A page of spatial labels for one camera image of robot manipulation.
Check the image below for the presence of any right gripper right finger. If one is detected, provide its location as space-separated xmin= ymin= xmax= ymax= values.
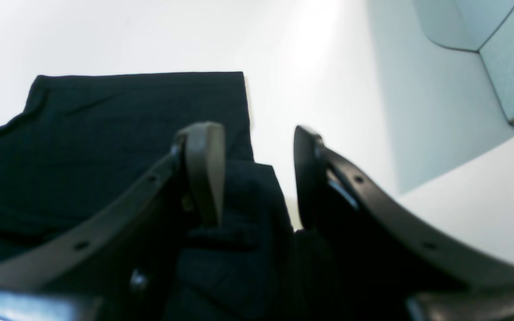
xmin=294 ymin=126 xmax=514 ymax=321

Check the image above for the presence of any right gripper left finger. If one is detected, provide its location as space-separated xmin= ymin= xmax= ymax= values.
xmin=0 ymin=122 xmax=226 ymax=321

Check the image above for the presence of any black T-shirt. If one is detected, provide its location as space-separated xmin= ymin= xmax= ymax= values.
xmin=0 ymin=71 xmax=329 ymax=321

